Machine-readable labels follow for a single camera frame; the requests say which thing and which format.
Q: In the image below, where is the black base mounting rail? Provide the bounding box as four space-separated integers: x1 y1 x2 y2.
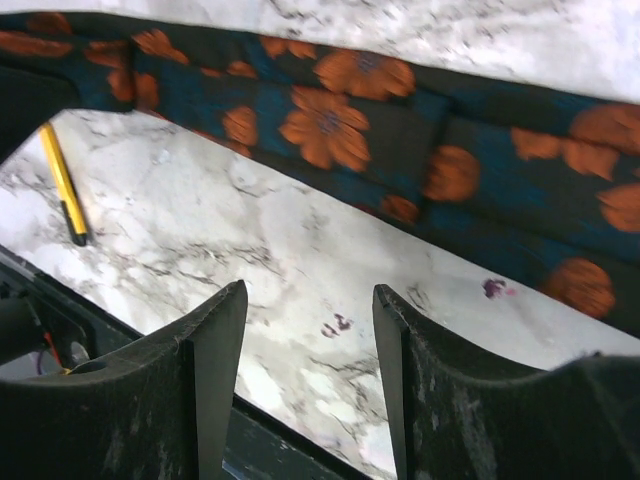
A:
0 244 399 480

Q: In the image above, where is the black orange floral tie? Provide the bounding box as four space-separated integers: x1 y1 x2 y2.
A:
1 12 639 336

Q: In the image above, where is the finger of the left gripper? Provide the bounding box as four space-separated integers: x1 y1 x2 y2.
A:
0 66 81 162

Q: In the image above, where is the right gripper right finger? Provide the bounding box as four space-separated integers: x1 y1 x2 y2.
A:
373 285 639 479

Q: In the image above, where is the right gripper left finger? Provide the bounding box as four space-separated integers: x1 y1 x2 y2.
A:
1 281 248 479

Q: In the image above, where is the small yellow black cutter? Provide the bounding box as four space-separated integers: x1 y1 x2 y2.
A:
39 123 88 247

